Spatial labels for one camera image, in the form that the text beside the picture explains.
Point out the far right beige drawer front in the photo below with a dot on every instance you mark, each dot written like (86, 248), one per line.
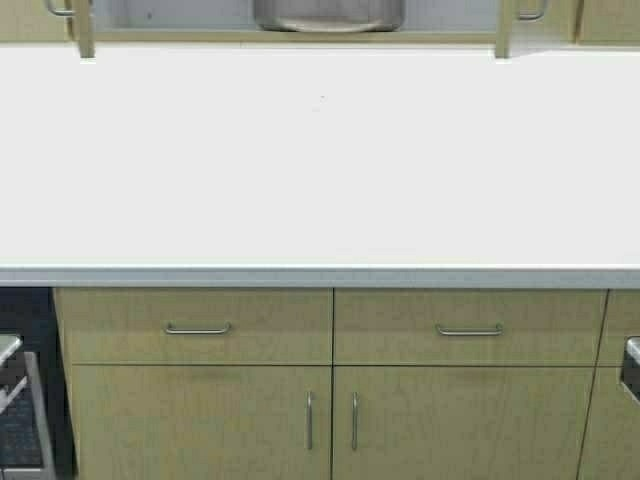
(621, 323)

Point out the stainless steel microwave oven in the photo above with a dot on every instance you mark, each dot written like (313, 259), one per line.
(26, 451)

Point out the cabinet door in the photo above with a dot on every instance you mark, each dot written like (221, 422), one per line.
(510, 15)
(611, 442)
(79, 16)
(202, 422)
(459, 422)
(609, 23)
(26, 21)

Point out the right metal robot base bracket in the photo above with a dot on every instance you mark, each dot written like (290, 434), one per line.
(630, 367)

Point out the left metal robot base bracket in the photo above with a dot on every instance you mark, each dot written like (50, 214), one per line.
(13, 374)

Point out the grey steel cooking pot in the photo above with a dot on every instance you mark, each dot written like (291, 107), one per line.
(329, 16)

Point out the beige drawer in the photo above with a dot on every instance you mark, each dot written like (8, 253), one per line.
(207, 326)
(621, 323)
(467, 327)

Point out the left beige drawer front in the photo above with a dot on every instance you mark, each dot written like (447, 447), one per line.
(207, 326)

